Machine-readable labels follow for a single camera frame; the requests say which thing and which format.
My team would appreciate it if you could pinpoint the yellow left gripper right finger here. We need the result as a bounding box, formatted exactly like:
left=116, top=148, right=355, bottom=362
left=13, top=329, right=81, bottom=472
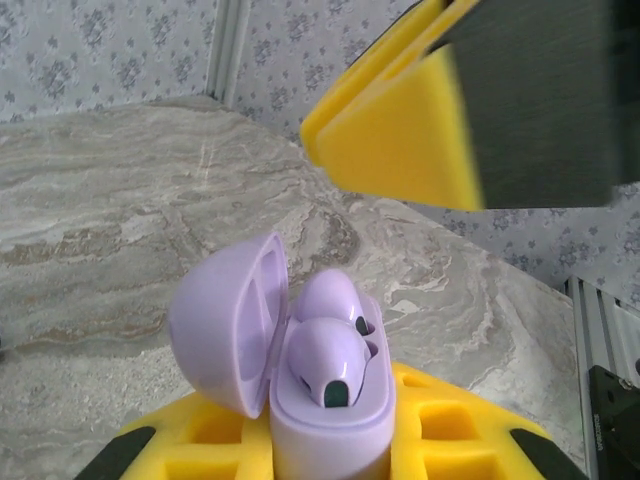
left=387, top=360, right=589, bottom=480

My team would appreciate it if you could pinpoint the aluminium corner post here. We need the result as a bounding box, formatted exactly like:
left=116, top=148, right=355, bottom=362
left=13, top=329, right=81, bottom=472
left=205, top=0, right=251, bottom=104

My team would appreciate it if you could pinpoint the purple wireless earbud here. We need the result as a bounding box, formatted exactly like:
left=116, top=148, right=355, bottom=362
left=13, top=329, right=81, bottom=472
left=285, top=317, right=374, bottom=409
left=292, top=268, right=379, bottom=336

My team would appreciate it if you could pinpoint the purple earbuds charging case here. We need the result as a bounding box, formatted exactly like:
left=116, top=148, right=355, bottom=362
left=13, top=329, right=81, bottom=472
left=167, top=230, right=397, bottom=480

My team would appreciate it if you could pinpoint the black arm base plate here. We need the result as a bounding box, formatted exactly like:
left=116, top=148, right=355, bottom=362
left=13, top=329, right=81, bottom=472
left=584, top=364, right=640, bottom=480

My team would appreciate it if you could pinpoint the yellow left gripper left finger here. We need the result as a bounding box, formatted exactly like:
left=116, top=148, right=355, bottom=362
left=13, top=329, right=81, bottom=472
left=73, top=392, right=275, bottom=480

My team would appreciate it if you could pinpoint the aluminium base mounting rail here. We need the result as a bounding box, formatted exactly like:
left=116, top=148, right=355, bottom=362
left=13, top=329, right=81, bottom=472
left=564, top=274, right=640, bottom=480

